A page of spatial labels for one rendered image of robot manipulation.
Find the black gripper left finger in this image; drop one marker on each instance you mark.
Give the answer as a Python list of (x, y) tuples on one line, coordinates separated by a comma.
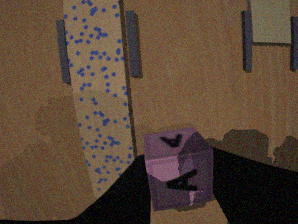
[(127, 201)]

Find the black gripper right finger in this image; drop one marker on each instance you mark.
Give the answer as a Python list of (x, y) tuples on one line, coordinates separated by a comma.
[(250, 192)]

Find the tan strip with blue dots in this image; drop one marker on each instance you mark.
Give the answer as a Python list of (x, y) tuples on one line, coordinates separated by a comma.
[(96, 62)]

